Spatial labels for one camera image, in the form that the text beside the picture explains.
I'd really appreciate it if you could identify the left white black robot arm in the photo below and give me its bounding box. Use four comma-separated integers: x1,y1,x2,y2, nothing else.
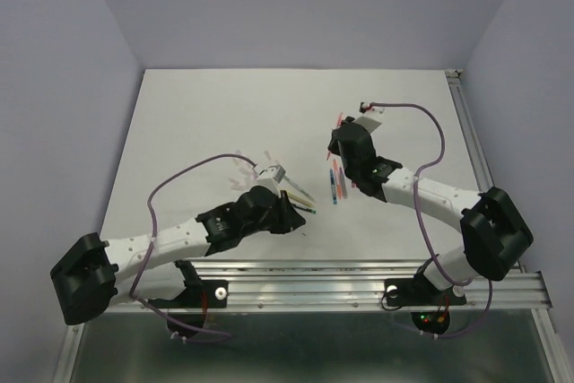
50,186,306,326

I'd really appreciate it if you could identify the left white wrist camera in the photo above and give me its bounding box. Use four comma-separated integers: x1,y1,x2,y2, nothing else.
254,165,285,196

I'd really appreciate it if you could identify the aluminium rail frame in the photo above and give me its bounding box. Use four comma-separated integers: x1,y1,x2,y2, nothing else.
54,261,573,382

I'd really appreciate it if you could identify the right side aluminium rail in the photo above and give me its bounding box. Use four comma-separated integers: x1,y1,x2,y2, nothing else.
446,70,534,281

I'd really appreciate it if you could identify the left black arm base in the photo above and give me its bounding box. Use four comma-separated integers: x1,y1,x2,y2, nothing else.
147,260,232,344

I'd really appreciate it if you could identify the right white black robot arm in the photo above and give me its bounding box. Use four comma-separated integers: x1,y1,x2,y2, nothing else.
328,123,534,302

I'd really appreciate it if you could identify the yellow pen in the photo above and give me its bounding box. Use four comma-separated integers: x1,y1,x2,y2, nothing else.
287,192,315,206

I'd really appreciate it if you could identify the grey white slim pen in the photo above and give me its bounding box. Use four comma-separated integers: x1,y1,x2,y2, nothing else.
285,177,316,202

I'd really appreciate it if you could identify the green black pen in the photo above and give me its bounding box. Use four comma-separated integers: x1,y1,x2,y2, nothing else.
292,204,317,214

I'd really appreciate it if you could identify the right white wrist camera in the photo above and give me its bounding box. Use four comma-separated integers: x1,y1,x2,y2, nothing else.
354,102,385,134

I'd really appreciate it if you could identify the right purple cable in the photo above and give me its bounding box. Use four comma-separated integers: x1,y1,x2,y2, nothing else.
370,101,494,341

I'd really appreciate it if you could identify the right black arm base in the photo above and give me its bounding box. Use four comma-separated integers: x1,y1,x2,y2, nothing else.
379,270,466,336

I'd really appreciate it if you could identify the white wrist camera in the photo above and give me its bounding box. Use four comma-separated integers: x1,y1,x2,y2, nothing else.
254,165,285,196
354,102,385,134

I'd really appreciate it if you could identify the pink pen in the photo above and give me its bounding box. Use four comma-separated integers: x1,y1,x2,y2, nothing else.
326,112,344,161

